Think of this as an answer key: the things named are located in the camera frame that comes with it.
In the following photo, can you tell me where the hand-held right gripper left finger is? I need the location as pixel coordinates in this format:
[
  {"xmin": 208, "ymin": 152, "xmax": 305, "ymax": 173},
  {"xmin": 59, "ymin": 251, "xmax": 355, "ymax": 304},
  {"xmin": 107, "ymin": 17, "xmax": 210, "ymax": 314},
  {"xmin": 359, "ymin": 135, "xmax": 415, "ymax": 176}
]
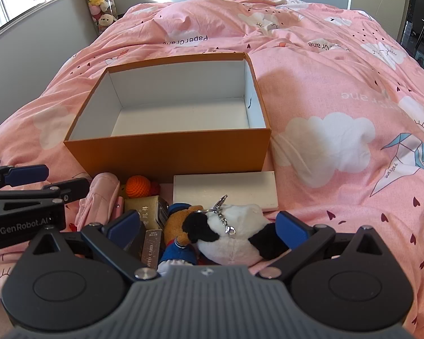
[{"xmin": 30, "ymin": 210, "xmax": 161, "ymax": 281}]

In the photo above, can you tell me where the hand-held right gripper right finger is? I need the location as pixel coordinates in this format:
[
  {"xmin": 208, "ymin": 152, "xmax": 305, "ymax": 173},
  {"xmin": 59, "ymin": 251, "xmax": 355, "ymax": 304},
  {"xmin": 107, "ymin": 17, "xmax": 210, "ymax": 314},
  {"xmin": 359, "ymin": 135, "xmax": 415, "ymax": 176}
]
[{"xmin": 258, "ymin": 211, "xmax": 384, "ymax": 279}]

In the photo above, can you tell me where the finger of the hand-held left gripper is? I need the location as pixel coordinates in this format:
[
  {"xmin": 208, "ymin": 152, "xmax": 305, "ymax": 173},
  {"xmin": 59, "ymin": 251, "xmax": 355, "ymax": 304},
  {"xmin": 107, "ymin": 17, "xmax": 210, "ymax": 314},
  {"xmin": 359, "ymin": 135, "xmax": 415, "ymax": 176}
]
[
  {"xmin": 0, "ymin": 164, "xmax": 50, "ymax": 189},
  {"xmin": 0, "ymin": 178, "xmax": 90, "ymax": 207}
]

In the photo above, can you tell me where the gold box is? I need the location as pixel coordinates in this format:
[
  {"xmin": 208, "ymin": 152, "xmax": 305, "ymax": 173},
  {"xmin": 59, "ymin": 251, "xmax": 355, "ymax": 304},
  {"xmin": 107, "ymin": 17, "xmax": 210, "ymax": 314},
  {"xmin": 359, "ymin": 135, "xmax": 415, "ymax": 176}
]
[{"xmin": 124, "ymin": 195, "xmax": 168, "ymax": 230}]

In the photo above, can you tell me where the pink pouch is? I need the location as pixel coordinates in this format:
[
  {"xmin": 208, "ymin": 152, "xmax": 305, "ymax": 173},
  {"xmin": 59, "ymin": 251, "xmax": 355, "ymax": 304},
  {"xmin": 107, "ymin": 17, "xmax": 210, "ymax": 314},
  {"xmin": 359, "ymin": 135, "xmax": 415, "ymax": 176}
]
[{"xmin": 74, "ymin": 172, "xmax": 124, "ymax": 232}]

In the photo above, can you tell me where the orange crochet fruit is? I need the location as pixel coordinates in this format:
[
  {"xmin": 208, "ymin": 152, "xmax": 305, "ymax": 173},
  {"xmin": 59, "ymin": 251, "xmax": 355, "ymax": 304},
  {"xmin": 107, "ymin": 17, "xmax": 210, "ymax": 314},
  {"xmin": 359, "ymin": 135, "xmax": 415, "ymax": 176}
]
[{"xmin": 122, "ymin": 175, "xmax": 159, "ymax": 199}]

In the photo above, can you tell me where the brown plush toy blue outfit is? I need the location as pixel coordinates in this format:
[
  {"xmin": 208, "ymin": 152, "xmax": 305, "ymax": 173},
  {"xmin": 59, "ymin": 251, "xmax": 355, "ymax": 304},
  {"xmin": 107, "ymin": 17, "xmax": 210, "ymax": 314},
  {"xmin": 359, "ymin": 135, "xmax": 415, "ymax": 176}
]
[{"xmin": 157, "ymin": 203, "xmax": 207, "ymax": 278}]

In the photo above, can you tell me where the panda plush toy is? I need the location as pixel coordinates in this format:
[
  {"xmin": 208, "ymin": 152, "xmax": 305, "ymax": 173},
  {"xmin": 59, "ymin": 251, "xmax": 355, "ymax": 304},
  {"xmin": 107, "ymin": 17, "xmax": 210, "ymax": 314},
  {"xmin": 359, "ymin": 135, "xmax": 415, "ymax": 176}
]
[{"xmin": 182, "ymin": 195, "xmax": 290, "ymax": 266}]

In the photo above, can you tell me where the orange cardboard box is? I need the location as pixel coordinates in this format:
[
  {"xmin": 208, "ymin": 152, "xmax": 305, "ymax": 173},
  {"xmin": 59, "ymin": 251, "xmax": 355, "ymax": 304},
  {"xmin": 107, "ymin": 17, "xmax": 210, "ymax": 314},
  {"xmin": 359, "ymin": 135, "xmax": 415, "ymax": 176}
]
[{"xmin": 64, "ymin": 52, "xmax": 272, "ymax": 184}]

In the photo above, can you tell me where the white flat box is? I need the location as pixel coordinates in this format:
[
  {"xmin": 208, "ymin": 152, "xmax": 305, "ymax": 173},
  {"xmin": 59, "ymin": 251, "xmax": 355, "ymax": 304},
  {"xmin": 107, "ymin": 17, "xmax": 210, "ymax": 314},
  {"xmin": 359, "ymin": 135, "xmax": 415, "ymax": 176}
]
[{"xmin": 172, "ymin": 170, "xmax": 280, "ymax": 212}]

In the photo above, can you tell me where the pink printed blanket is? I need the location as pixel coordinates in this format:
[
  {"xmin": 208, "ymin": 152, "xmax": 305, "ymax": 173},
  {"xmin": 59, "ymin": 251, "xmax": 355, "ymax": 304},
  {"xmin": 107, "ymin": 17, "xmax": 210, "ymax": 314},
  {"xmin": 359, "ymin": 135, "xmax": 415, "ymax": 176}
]
[{"xmin": 0, "ymin": 0, "xmax": 424, "ymax": 339}]

